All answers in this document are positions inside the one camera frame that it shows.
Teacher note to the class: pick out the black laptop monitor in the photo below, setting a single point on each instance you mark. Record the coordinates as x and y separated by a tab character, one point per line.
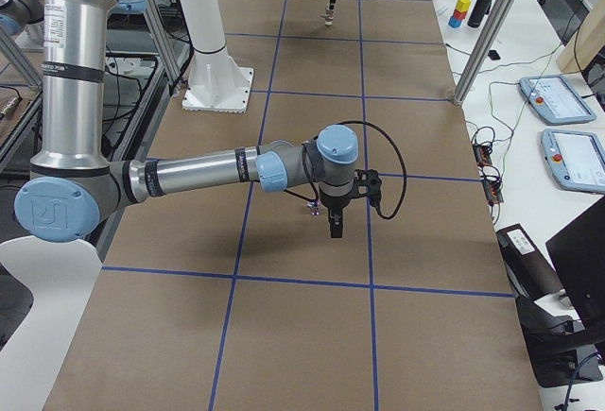
577	253

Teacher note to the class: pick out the teach pendant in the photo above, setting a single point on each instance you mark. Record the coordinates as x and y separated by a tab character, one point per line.
575	159
555	100

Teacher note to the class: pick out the small black square object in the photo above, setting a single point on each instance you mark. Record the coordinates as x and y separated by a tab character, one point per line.
493	54

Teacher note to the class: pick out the orange circuit board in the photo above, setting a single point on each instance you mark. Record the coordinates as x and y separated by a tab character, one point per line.
482	155
492	190

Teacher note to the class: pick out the black box with label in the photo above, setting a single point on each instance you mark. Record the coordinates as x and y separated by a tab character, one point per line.
532	272

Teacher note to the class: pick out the orange circuit board lower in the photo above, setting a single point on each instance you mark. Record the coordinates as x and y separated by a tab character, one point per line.
492	190

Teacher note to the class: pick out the stacked coloured blocks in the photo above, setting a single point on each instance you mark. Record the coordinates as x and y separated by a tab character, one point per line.
459	14

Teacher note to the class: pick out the white pedestal column base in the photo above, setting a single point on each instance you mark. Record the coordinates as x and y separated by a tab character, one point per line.
215	81

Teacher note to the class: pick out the orange circuit board upper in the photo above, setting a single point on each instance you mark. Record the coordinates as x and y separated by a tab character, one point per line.
482	155

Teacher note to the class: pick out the white PPR valve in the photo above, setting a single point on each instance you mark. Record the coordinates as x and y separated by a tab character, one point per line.
328	17

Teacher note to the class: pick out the upper teach pendant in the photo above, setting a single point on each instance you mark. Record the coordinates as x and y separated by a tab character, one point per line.
555	100

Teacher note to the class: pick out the small metal pipe fitting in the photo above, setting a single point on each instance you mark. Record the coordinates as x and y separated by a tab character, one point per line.
314	208

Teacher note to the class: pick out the lower teach pendant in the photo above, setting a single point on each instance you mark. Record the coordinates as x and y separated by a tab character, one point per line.
575	159

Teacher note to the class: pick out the black water bottle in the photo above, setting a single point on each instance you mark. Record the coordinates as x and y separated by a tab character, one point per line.
480	9

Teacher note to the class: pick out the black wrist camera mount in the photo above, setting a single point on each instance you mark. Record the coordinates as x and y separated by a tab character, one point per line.
367	184

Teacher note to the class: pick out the aluminium frame post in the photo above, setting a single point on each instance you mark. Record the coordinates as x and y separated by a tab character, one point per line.
495	20

